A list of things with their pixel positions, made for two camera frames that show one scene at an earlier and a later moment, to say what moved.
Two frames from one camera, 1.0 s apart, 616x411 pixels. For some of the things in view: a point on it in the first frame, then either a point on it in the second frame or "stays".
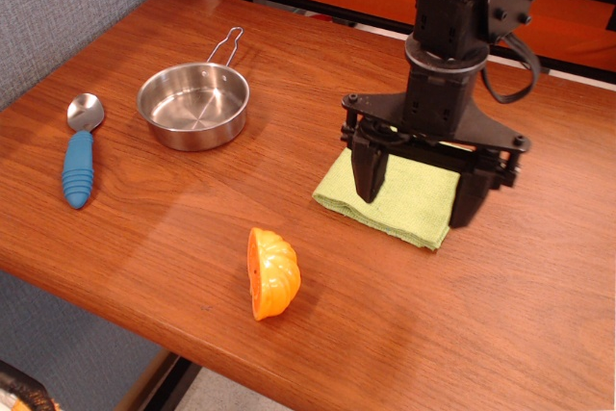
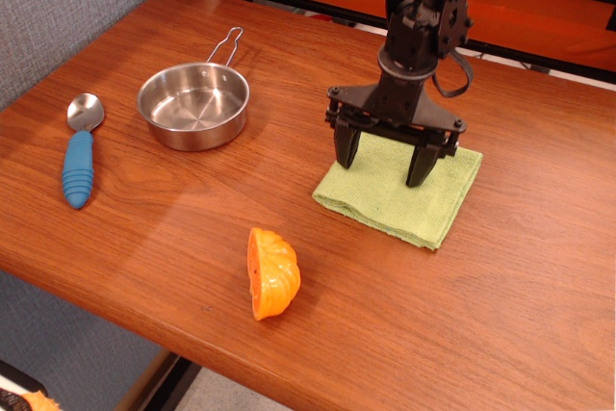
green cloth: (415, 203) stays
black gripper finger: (370, 162) → (346, 137)
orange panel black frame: (572, 28) stays
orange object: (19, 405) → (38, 402)
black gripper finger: (473, 188) → (423, 158)
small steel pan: (196, 106) stays
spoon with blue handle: (85, 112) stays
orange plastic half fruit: (273, 271) stays
